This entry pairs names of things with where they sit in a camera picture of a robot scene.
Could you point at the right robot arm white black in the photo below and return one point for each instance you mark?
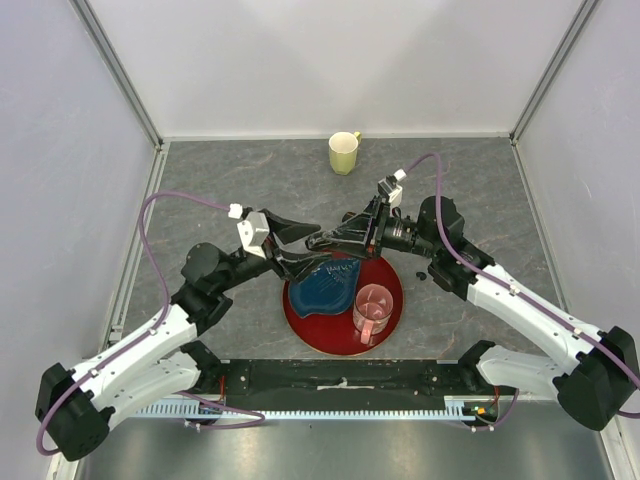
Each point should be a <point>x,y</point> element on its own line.
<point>589,371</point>

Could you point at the round red tray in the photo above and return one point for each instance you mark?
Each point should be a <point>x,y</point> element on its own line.
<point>337,335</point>

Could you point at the blue leaf-shaped dish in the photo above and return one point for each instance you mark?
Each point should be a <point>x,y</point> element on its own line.
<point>328,290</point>

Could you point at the yellow-green ceramic mug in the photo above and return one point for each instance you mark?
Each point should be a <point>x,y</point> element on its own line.
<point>343,151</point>

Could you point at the aluminium frame post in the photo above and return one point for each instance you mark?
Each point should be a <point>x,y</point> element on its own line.
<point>579,22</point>
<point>107,51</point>

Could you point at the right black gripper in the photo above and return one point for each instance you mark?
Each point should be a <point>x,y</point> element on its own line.
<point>356,229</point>

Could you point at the pink glass mug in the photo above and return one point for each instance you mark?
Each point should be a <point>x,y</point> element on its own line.
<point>373,307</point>

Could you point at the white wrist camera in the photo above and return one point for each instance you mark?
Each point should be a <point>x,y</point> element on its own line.
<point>390,189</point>
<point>253,228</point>

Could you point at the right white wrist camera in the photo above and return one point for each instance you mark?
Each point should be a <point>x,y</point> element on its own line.
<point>390,189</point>

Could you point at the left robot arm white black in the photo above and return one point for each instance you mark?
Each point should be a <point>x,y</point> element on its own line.
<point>78,407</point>

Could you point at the left aluminium frame post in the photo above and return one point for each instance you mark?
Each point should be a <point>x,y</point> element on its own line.
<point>107,51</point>

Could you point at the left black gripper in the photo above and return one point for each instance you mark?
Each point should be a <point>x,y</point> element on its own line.
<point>289,231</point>

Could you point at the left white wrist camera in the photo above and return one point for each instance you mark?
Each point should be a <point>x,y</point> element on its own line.
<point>253,228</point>

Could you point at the slotted cable duct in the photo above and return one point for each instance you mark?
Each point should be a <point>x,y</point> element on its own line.
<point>188,409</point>

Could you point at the right aluminium frame post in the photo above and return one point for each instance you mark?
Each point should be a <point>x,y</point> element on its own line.
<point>579,22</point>

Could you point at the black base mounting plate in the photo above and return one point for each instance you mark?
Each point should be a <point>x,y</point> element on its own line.
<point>341,384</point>

